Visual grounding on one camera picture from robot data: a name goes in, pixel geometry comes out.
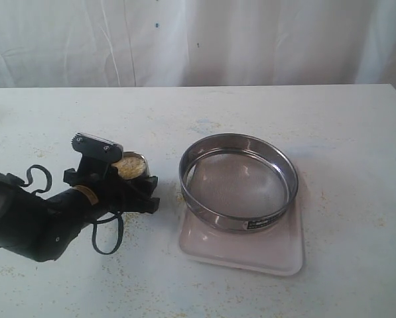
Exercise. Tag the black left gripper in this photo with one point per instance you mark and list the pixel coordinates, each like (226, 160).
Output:
(118, 191)

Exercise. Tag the yellow grain powder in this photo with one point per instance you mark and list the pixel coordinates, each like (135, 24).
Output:
(130, 167)

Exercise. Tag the stainless steel cup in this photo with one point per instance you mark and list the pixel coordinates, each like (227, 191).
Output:
(145, 173)

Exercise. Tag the round stainless steel sieve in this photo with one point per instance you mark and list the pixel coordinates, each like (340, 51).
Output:
(237, 183)

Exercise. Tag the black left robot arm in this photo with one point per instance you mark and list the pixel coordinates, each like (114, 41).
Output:
(41, 229)

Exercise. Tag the white square plastic tray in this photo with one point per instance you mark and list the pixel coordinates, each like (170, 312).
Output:
(278, 250)

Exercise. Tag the white backdrop curtain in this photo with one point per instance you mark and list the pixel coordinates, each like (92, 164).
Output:
(179, 43)

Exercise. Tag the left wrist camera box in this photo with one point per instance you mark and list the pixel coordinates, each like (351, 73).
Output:
(98, 154)

